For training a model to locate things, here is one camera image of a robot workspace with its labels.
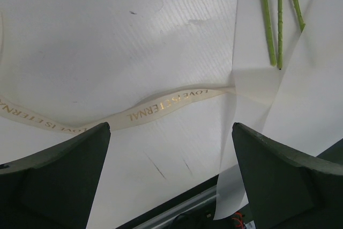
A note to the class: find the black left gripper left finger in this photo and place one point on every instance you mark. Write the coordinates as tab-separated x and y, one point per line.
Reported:
55	187

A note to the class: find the aluminium front rail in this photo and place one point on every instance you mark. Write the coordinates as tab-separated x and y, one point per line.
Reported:
163	215

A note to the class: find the cream printed ribbon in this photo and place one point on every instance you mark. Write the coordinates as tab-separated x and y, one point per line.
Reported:
160	105

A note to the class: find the white wrapping paper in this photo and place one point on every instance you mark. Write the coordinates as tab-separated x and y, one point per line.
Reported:
299	105

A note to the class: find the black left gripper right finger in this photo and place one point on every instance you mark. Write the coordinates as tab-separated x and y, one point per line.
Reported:
287	188

